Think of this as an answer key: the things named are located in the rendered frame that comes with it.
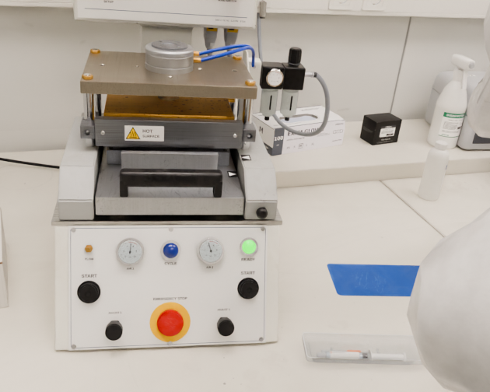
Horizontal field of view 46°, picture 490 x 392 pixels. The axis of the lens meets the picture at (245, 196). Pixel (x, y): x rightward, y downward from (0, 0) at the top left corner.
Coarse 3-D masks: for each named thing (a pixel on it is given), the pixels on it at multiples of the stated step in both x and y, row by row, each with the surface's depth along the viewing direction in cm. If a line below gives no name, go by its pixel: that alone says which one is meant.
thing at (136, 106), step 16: (112, 96) 96; (128, 96) 96; (144, 96) 97; (160, 96) 96; (176, 96) 97; (112, 112) 89; (128, 112) 90; (144, 112) 90; (160, 112) 91; (176, 112) 92; (192, 112) 92; (208, 112) 93; (224, 112) 93
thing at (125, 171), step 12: (132, 168) 84; (120, 180) 83; (132, 180) 83; (144, 180) 83; (156, 180) 83; (168, 180) 84; (180, 180) 84; (192, 180) 84; (204, 180) 84; (216, 180) 85; (120, 192) 83; (216, 192) 86
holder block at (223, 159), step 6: (108, 150) 92; (114, 150) 92; (120, 150) 92; (126, 150) 92; (132, 150) 93; (138, 150) 93; (144, 150) 93; (150, 150) 93; (156, 150) 93; (162, 150) 94; (168, 150) 94; (174, 150) 94; (180, 150) 94; (186, 150) 94; (192, 150) 95; (198, 150) 95; (204, 150) 95; (210, 150) 95; (216, 150) 96; (222, 150) 96; (228, 150) 96; (108, 156) 92; (114, 156) 93; (120, 156) 93; (222, 156) 95; (228, 156) 96; (108, 162) 93; (114, 162) 93; (120, 162) 93; (222, 162) 96; (228, 162) 96
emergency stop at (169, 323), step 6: (168, 312) 87; (174, 312) 87; (162, 318) 86; (168, 318) 87; (174, 318) 87; (180, 318) 87; (162, 324) 86; (168, 324) 87; (174, 324) 87; (180, 324) 87; (162, 330) 86; (168, 330) 87; (174, 330) 87; (180, 330) 87
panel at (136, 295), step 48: (96, 240) 85; (144, 240) 86; (192, 240) 87; (240, 240) 89; (144, 288) 87; (192, 288) 88; (96, 336) 86; (144, 336) 87; (192, 336) 88; (240, 336) 90
